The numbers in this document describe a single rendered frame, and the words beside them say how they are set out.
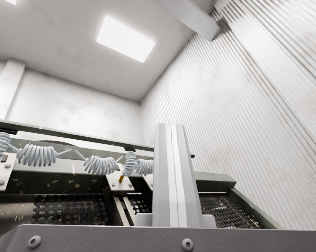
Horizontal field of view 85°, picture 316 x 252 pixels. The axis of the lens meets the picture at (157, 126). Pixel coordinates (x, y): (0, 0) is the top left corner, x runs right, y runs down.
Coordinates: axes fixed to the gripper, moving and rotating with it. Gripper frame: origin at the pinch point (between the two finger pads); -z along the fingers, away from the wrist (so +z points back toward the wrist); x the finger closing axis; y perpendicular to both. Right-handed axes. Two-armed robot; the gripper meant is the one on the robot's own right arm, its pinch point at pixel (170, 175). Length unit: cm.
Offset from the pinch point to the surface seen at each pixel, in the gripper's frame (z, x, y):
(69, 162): -36, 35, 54
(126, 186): -29, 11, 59
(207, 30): -366, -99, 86
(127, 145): -42, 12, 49
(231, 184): -59, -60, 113
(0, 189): -17, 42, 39
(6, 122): -31, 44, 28
